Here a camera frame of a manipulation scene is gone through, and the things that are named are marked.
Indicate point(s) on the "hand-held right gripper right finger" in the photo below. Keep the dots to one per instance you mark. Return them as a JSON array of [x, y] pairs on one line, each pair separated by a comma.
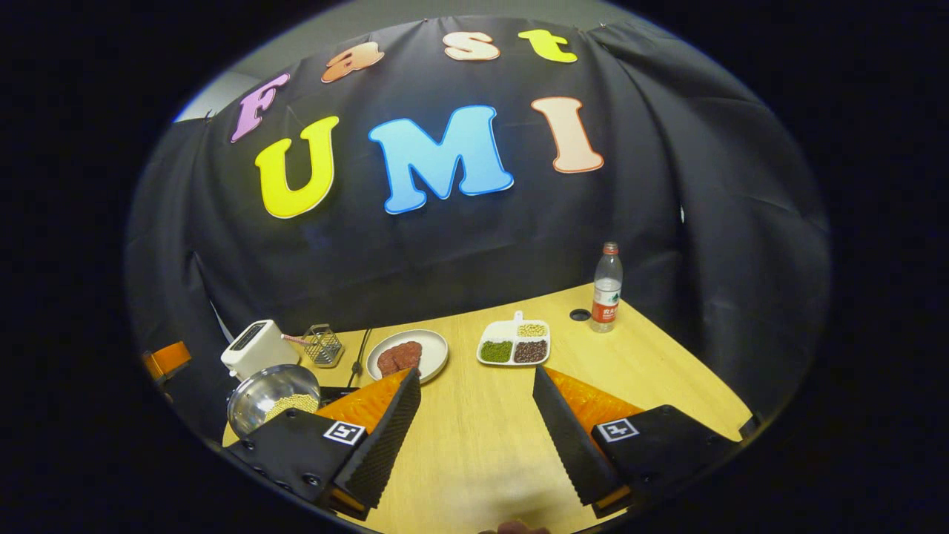
[[567, 437]]

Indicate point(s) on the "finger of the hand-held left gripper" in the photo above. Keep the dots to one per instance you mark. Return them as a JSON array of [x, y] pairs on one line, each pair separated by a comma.
[[170, 358]]

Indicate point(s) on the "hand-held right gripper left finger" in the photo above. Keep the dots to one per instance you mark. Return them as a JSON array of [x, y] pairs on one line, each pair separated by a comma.
[[385, 437]]

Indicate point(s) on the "black induction cooktop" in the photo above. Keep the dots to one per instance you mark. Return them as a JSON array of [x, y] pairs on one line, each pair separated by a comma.
[[337, 394]]

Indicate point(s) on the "stainless steel pot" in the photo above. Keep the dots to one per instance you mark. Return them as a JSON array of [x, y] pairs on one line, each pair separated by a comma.
[[259, 393]]

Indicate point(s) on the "pile of yellow soybeans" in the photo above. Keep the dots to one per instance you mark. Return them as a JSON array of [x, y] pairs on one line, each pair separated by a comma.
[[293, 406]]

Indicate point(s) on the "brown meat piece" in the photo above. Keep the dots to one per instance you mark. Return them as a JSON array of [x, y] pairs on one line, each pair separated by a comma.
[[388, 362], [410, 354]]

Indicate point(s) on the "white toaster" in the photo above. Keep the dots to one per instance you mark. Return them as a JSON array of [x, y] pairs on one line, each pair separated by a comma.
[[256, 348]]

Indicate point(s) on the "dark red beans heap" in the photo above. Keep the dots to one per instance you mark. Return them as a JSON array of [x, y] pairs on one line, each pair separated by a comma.
[[530, 351]]

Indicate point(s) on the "white oval plate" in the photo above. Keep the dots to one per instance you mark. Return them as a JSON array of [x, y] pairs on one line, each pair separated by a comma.
[[434, 347]]

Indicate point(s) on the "green mung beans heap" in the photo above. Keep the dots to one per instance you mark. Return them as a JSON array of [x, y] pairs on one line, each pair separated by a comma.
[[496, 351]]

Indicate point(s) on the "small soybeans heap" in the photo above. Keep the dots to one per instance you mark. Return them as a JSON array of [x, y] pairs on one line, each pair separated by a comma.
[[531, 330]]

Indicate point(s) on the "white divided dish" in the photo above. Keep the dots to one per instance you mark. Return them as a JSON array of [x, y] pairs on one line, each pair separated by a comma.
[[510, 331]]

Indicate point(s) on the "clear water bottle red label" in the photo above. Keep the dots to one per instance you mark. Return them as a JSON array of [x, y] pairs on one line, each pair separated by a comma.
[[606, 297]]

